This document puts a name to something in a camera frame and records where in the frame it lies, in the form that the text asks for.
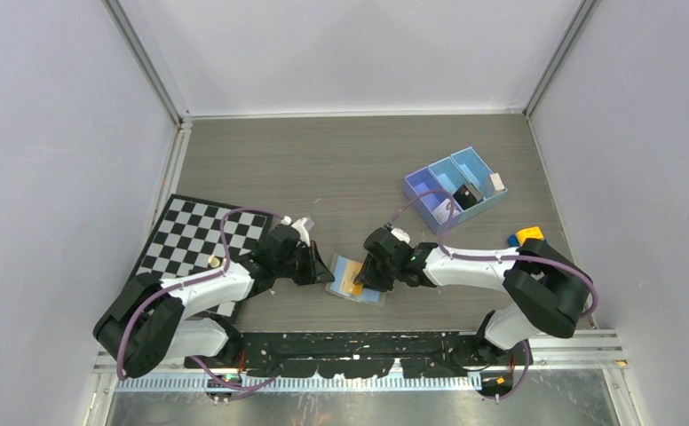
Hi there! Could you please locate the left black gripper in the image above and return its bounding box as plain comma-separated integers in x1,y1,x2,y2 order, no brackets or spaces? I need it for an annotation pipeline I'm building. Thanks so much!
274,241,334,286

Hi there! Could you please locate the orange VIP card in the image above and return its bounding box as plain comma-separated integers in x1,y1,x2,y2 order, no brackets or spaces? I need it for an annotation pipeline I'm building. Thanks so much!
340,260,363,296

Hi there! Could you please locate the grey blue card holder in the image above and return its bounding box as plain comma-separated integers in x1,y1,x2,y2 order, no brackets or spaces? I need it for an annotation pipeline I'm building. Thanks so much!
325,254,386,306

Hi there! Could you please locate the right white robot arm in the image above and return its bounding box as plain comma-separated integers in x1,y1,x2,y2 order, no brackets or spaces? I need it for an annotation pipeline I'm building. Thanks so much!
354,226,596,365

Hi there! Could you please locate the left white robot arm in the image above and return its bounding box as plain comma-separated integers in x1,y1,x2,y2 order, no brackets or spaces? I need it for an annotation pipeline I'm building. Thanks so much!
92,217,334,378

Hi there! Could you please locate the black card in tray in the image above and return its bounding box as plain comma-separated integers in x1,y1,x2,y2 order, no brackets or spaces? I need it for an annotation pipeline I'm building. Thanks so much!
453,183,484,210

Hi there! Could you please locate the white card in tray end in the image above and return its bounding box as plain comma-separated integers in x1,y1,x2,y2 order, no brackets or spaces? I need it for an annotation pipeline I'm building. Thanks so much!
488,173,505,193

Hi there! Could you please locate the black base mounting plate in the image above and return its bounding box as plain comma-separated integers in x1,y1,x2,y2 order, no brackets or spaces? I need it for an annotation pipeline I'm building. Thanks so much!
183,331,532,379

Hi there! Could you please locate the black white checkerboard mat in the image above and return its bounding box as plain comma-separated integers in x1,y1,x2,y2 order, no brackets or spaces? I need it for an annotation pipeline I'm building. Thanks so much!
126,194,273,323

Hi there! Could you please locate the blue three-compartment tray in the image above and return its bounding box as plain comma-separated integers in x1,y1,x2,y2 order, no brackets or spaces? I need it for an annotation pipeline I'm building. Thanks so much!
403,146,507,235

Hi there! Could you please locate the yellow blue toy block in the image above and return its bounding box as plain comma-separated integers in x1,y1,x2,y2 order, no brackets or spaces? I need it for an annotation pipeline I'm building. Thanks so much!
507,226,546,247

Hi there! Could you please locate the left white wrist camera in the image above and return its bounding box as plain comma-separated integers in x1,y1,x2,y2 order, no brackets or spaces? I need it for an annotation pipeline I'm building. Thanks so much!
290,217,314,247

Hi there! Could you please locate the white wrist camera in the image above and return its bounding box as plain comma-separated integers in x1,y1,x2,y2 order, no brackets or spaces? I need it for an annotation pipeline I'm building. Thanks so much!
390,228,410,244
290,217,314,247

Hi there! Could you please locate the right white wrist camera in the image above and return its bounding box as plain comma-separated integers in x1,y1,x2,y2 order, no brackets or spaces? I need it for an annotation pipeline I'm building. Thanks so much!
390,228,410,244

